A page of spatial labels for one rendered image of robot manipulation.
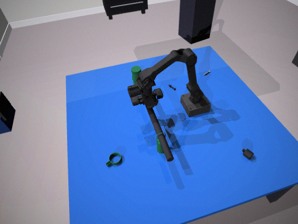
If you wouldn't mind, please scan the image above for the dark green ring with short tab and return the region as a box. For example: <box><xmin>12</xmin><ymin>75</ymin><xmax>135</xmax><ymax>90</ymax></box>
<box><xmin>106</xmin><ymin>152</ymin><xmax>122</xmax><ymax>167</ymax></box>

